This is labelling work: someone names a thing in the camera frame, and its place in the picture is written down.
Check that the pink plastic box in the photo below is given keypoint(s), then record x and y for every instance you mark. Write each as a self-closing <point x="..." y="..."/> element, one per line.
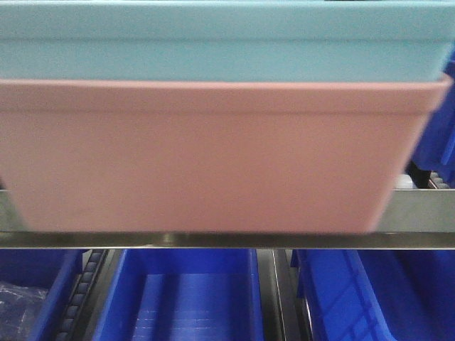
<point x="80" y="154"/>

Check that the light blue plastic box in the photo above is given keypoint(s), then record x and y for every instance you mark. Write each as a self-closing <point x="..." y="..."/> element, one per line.
<point x="234" y="41"/>

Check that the stainless steel left shelf rack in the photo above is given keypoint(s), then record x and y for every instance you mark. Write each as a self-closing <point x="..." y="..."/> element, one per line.
<point x="413" y="219"/>

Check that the lower middle blue bin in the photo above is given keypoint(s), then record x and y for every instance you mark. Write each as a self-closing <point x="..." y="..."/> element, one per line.
<point x="183" y="294"/>

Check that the blue bin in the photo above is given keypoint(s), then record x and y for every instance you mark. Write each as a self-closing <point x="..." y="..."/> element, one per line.
<point x="183" y="294"/>
<point x="435" y="150"/>
<point x="377" y="294"/>
<point x="53" y="269"/>

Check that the lower right blue bin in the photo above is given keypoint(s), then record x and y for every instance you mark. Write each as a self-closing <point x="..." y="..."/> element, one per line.
<point x="377" y="294"/>

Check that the lower left blue bin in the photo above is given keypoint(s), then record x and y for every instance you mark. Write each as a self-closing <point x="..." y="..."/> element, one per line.
<point x="53" y="269"/>

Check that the upper right blue bin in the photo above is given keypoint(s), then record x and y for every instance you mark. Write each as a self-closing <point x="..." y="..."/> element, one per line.
<point x="435" y="150"/>

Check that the clear plastic bag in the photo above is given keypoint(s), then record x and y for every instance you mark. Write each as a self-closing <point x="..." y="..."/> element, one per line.
<point x="20" y="306"/>

